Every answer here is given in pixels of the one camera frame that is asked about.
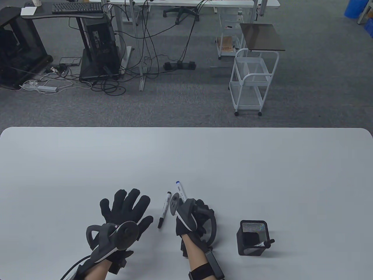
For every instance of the person's right hand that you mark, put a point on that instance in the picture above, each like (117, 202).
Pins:
(200, 204)

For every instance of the person's left hand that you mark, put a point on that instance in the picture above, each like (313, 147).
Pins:
(125, 208)

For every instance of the blue cap white marker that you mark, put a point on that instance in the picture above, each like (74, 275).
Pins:
(180, 191)

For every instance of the black cap white marker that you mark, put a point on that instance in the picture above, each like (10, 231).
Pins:
(269, 242)
(165, 208)

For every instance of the black mesh pen holder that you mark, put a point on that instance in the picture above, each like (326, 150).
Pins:
(247, 248)

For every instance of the person's left forearm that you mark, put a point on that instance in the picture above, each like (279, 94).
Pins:
(97, 272)

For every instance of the person's right forearm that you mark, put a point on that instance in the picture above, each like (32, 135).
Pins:
(195, 253)

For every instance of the black round tracking controller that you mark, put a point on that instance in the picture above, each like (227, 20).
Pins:
(188, 215)
(126, 236)

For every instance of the black floor power strip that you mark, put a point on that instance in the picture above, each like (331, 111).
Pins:
(179, 66)

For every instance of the white power strip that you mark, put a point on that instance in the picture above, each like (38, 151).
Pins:
(46, 88)

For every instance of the brown cardboard box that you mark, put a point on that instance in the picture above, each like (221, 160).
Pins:
(227, 43)

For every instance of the black computer tower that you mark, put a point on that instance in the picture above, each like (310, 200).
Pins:
(100, 43)

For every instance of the brown top side table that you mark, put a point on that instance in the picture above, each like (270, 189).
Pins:
(262, 36)

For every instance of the clear plastic bottle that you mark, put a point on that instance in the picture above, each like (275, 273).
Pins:
(240, 16)

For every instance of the black office chair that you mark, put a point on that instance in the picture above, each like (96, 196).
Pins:
(180, 11)

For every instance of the long white desk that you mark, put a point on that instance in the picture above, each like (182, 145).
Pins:
(189, 2)

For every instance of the black keyboard desk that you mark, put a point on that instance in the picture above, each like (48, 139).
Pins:
(58, 16)

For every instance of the black keyboard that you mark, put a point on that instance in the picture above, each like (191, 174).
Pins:
(77, 7)

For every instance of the white flat box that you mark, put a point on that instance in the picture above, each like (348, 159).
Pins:
(28, 11)

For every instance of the white paper cup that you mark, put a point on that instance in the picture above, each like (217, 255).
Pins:
(37, 2)

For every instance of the blue storage bin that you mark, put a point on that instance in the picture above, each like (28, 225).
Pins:
(354, 8)
(369, 29)

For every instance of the aluminium frame post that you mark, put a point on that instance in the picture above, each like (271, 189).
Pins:
(364, 14)
(261, 7)
(135, 38)

